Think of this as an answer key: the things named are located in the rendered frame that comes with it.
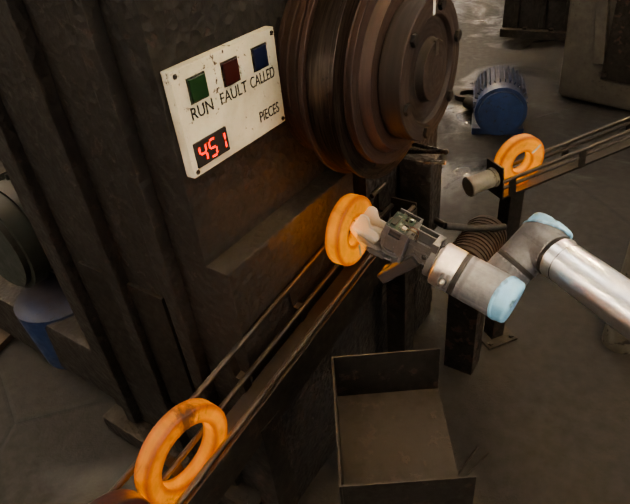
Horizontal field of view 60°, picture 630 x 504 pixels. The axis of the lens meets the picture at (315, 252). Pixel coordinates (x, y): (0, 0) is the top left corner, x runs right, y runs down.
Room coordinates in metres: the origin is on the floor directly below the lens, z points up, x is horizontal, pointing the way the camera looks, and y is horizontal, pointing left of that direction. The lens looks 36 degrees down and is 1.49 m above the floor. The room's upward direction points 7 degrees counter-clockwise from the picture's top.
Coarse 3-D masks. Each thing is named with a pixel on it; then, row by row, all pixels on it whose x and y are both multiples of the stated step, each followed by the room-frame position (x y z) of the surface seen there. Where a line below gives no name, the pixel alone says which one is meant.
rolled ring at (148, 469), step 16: (192, 400) 0.62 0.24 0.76; (176, 416) 0.58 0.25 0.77; (192, 416) 0.59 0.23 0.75; (208, 416) 0.61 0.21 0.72; (224, 416) 0.63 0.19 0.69; (160, 432) 0.55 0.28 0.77; (176, 432) 0.56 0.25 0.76; (208, 432) 0.62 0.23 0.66; (224, 432) 0.63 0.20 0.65; (144, 448) 0.54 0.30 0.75; (160, 448) 0.53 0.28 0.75; (208, 448) 0.61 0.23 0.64; (144, 464) 0.52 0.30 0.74; (160, 464) 0.53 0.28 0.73; (192, 464) 0.59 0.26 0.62; (144, 480) 0.51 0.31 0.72; (160, 480) 0.52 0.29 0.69; (176, 480) 0.56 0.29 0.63; (144, 496) 0.50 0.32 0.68; (160, 496) 0.51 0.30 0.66; (176, 496) 0.53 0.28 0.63
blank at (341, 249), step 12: (336, 204) 0.97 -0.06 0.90; (348, 204) 0.96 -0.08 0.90; (360, 204) 0.99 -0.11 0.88; (336, 216) 0.94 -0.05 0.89; (348, 216) 0.95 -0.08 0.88; (336, 228) 0.92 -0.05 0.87; (348, 228) 0.94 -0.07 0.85; (336, 240) 0.91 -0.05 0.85; (348, 240) 0.94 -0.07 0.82; (336, 252) 0.91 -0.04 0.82; (348, 252) 0.93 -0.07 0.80; (360, 252) 0.97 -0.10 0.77; (348, 264) 0.93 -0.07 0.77
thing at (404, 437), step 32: (384, 352) 0.71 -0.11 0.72; (416, 352) 0.71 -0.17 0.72; (352, 384) 0.71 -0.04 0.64; (384, 384) 0.71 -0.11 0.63; (416, 384) 0.71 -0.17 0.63; (352, 416) 0.67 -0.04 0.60; (384, 416) 0.66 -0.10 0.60; (416, 416) 0.65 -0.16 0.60; (352, 448) 0.60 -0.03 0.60; (384, 448) 0.59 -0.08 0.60; (416, 448) 0.58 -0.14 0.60; (448, 448) 0.58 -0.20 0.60; (352, 480) 0.54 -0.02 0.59; (384, 480) 0.53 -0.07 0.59; (416, 480) 0.45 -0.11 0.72; (448, 480) 0.45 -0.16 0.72
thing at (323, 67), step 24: (336, 0) 1.02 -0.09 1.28; (312, 24) 1.02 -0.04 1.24; (336, 24) 0.98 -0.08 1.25; (312, 48) 1.00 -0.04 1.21; (336, 48) 0.96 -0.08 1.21; (312, 72) 0.98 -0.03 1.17; (336, 72) 0.95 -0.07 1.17; (312, 96) 0.98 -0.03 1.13; (336, 96) 0.95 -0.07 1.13; (312, 120) 0.99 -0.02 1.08; (336, 120) 0.95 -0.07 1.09; (336, 144) 0.96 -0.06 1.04; (360, 168) 1.01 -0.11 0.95; (384, 168) 1.09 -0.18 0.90
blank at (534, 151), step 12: (504, 144) 1.41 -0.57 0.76; (516, 144) 1.39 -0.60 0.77; (528, 144) 1.40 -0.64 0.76; (540, 144) 1.41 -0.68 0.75; (504, 156) 1.38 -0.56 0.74; (516, 156) 1.39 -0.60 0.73; (528, 156) 1.42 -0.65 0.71; (540, 156) 1.41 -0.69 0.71; (504, 168) 1.38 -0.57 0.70; (516, 168) 1.42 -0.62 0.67; (528, 168) 1.40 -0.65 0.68; (528, 180) 1.41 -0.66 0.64
